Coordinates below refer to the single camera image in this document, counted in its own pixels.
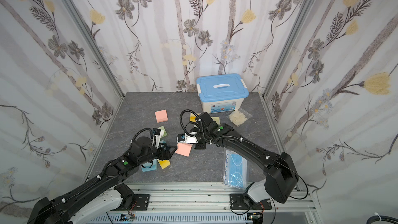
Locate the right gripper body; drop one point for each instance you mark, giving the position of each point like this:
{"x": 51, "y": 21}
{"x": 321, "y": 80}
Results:
{"x": 199, "y": 139}

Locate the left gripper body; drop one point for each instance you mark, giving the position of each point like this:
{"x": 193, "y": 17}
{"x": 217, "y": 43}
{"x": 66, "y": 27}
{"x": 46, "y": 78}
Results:
{"x": 153, "y": 153}

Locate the torn yellow memo page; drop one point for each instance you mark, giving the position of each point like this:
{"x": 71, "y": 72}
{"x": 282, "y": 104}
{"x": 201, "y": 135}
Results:
{"x": 217, "y": 120}

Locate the yellow memo pad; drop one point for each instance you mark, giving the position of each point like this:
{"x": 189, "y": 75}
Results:
{"x": 164, "y": 163}
{"x": 193, "y": 117}

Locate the green memo pad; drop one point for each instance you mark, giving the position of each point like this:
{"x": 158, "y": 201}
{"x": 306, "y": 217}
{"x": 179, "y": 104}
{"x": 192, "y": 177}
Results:
{"x": 163, "y": 131}

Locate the pink memo pad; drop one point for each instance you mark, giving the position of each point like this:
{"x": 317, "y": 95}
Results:
{"x": 161, "y": 116}
{"x": 183, "y": 149}

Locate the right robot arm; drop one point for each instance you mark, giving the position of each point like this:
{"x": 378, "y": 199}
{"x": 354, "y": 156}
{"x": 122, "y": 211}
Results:
{"x": 280, "y": 173}

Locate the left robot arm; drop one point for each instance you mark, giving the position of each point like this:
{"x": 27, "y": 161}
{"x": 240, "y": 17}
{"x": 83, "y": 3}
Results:
{"x": 103, "y": 193}

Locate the blue memo pad near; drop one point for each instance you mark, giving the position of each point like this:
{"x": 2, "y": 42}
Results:
{"x": 149, "y": 166}

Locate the white storage box blue lid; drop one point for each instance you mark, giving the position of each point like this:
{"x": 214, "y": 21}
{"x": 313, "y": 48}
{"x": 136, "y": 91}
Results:
{"x": 221, "y": 93}

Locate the bag of blue face masks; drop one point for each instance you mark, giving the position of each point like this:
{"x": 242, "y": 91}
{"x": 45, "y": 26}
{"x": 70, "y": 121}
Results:
{"x": 235, "y": 170}

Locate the small circuit board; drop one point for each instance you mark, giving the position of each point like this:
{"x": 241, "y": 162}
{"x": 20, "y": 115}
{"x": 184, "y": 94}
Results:
{"x": 127, "y": 217}

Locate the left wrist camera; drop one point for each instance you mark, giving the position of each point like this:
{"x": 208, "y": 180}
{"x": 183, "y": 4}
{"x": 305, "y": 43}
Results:
{"x": 156, "y": 133}

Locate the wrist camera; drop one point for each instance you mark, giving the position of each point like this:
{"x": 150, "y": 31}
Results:
{"x": 184, "y": 138}
{"x": 156, "y": 133}

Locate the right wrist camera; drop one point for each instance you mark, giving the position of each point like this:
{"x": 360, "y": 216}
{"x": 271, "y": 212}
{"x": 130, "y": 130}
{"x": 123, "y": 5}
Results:
{"x": 184, "y": 138}

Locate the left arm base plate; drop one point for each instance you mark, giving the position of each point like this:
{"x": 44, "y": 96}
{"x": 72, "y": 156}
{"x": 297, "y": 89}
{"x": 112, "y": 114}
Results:
{"x": 137, "y": 202}

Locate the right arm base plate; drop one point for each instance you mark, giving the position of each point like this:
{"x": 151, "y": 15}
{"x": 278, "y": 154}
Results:
{"x": 241, "y": 202}

